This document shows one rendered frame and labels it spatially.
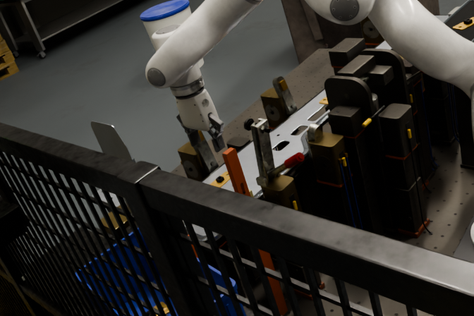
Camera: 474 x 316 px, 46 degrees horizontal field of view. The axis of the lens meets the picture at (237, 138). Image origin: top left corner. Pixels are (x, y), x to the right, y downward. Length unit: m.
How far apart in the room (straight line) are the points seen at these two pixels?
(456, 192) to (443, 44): 0.72
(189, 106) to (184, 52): 0.20
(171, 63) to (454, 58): 0.58
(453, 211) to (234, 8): 0.89
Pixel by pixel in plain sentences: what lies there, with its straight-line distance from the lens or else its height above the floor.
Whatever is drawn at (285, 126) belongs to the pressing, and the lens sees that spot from 1.69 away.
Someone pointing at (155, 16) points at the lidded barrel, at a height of 0.62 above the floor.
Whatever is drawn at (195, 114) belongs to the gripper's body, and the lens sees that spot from 1.39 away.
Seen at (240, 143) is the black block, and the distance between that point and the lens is 1.69.
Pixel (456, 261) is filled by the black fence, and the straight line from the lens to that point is 0.33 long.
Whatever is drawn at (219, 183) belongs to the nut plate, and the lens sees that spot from 1.51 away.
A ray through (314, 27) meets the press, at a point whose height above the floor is 0.38.
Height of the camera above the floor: 1.77
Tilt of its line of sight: 27 degrees down
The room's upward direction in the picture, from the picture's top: 18 degrees counter-clockwise
